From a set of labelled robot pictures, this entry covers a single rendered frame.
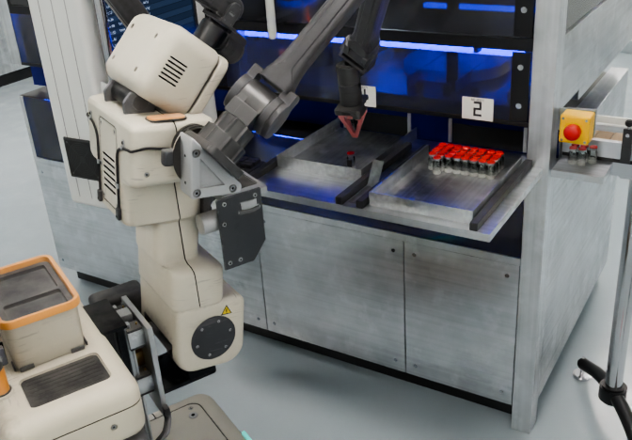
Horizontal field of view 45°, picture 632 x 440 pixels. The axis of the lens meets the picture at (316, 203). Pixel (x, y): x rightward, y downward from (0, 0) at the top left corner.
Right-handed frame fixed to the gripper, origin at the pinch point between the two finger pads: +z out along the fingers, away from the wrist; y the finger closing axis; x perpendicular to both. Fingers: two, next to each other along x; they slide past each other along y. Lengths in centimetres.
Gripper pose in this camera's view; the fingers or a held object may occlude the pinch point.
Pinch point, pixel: (355, 133)
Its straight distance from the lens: 200.1
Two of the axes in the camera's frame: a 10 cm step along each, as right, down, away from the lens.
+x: -9.4, -0.6, 3.2
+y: 3.1, -5.2, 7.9
